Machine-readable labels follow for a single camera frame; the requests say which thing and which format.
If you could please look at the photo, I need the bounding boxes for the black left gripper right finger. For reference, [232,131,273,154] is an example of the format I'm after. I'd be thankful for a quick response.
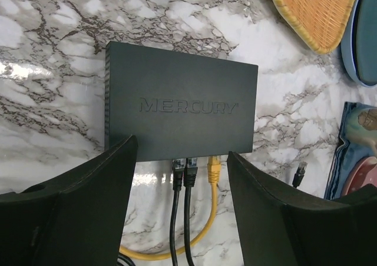
[227,152,376,265]

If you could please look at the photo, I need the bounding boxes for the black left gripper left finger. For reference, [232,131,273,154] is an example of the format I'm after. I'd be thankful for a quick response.
[1,136,138,265]

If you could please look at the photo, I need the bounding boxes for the yellow ethernet cable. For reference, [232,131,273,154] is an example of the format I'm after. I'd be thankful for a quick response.
[119,155,222,261]

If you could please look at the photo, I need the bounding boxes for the black ethernet cable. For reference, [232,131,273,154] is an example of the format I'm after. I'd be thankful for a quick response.
[183,157,309,266]

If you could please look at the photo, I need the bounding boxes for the black network switch box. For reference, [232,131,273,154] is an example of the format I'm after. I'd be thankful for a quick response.
[104,41,259,162]

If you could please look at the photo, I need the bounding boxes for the pink dotted plate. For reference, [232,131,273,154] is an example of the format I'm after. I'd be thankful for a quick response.
[341,157,377,196]

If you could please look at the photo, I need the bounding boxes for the blue cloth placemat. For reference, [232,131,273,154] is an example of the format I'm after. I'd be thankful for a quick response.
[324,102,375,200]

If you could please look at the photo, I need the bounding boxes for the beige ceramic mug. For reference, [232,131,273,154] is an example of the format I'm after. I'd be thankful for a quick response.
[341,107,377,158]

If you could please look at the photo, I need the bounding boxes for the teal square plate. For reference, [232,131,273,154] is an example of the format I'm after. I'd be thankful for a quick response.
[340,0,376,88]

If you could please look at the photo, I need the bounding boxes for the orange woven square tray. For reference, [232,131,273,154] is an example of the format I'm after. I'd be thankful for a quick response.
[272,0,355,54]

